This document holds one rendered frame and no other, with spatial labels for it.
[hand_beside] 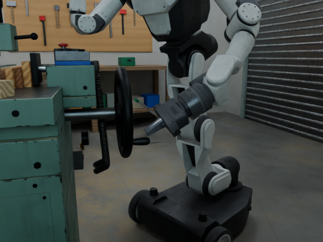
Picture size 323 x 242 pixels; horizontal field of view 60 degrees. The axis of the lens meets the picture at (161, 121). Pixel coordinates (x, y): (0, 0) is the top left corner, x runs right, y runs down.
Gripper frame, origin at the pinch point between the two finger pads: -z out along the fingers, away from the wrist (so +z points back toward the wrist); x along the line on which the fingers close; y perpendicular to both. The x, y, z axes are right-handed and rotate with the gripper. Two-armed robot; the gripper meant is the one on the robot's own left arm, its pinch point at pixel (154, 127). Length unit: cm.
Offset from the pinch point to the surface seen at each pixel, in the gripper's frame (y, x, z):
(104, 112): 3.2, 13.1, -10.0
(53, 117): 24.0, -1.6, -18.3
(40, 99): 27.8, 0.9, -18.2
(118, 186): -125, 68, -39
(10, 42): 29.0, 27.6, -20.1
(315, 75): -207, 99, 204
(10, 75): 24.2, 21.9, -24.8
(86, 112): 5.5, 14.6, -14.5
